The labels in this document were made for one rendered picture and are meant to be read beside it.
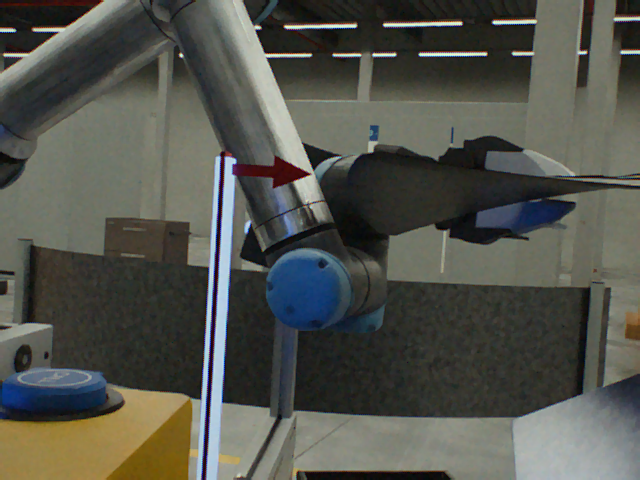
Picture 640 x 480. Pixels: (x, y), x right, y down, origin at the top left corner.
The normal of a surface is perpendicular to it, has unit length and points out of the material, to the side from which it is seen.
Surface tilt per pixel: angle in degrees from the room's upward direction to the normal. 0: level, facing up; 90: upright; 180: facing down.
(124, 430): 0
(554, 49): 90
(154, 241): 90
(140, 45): 131
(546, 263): 90
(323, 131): 90
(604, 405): 55
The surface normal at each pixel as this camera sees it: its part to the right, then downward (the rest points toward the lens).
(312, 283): -0.29, 0.04
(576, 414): -0.67, -0.59
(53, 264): -0.67, 0.00
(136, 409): 0.07, -1.00
